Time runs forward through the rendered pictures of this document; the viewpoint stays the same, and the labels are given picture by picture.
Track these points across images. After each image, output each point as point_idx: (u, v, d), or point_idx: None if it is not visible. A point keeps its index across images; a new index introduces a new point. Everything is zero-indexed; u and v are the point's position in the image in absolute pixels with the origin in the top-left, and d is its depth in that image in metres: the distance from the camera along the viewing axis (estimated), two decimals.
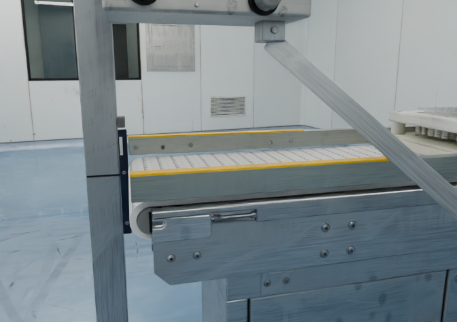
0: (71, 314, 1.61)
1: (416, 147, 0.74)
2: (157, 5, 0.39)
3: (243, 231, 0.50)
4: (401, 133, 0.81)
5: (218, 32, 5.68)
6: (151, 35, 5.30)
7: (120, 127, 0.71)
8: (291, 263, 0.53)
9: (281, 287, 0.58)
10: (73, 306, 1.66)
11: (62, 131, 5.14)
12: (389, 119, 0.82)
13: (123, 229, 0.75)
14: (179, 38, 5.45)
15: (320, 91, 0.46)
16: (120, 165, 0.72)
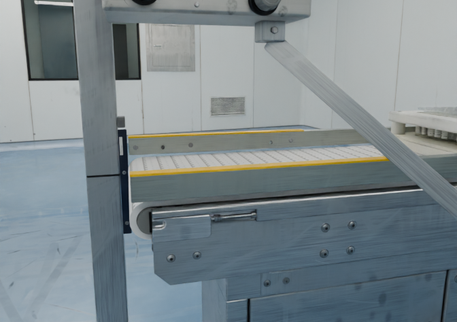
0: (71, 314, 1.61)
1: (416, 147, 0.74)
2: (157, 5, 0.39)
3: (243, 231, 0.50)
4: (401, 133, 0.81)
5: (218, 32, 5.68)
6: (151, 35, 5.30)
7: (120, 127, 0.71)
8: (291, 263, 0.53)
9: (281, 287, 0.58)
10: (73, 306, 1.66)
11: (62, 131, 5.14)
12: (389, 119, 0.82)
13: (123, 229, 0.75)
14: (179, 38, 5.45)
15: (320, 91, 0.46)
16: (120, 165, 0.72)
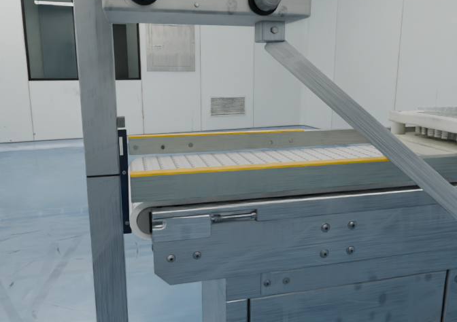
0: (71, 314, 1.61)
1: (416, 147, 0.74)
2: (157, 5, 0.39)
3: (243, 231, 0.50)
4: (401, 133, 0.81)
5: (218, 32, 5.68)
6: (151, 35, 5.30)
7: (120, 127, 0.71)
8: (291, 263, 0.53)
9: (281, 287, 0.58)
10: (73, 306, 1.66)
11: (62, 131, 5.14)
12: (389, 119, 0.82)
13: (123, 229, 0.75)
14: (179, 38, 5.45)
15: (320, 91, 0.46)
16: (120, 165, 0.72)
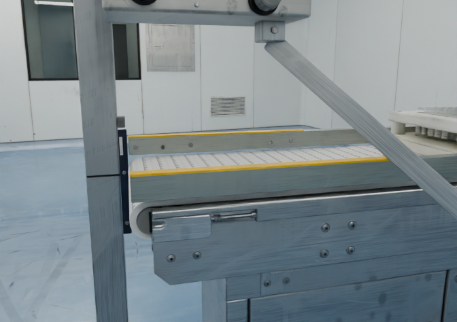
0: (71, 314, 1.61)
1: (416, 147, 0.74)
2: (157, 5, 0.39)
3: (243, 231, 0.50)
4: (401, 133, 0.81)
5: (218, 32, 5.68)
6: (151, 35, 5.30)
7: (120, 127, 0.71)
8: (291, 263, 0.53)
9: (281, 287, 0.58)
10: (73, 306, 1.66)
11: (62, 131, 5.14)
12: (389, 119, 0.82)
13: (123, 229, 0.75)
14: (179, 38, 5.45)
15: (320, 91, 0.46)
16: (120, 165, 0.72)
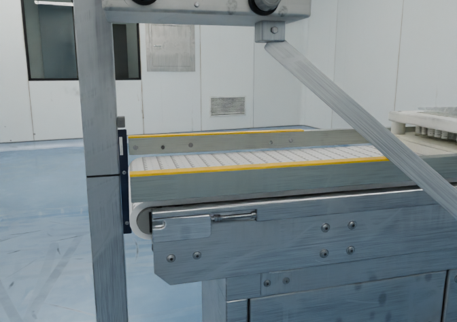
0: (71, 314, 1.61)
1: (416, 147, 0.74)
2: (157, 5, 0.39)
3: (243, 231, 0.50)
4: (401, 133, 0.81)
5: (218, 32, 5.68)
6: (151, 35, 5.30)
7: (120, 127, 0.71)
8: (291, 263, 0.53)
9: (281, 287, 0.58)
10: (73, 306, 1.66)
11: (62, 131, 5.14)
12: (389, 119, 0.82)
13: (123, 229, 0.75)
14: (179, 38, 5.45)
15: (320, 91, 0.46)
16: (120, 165, 0.72)
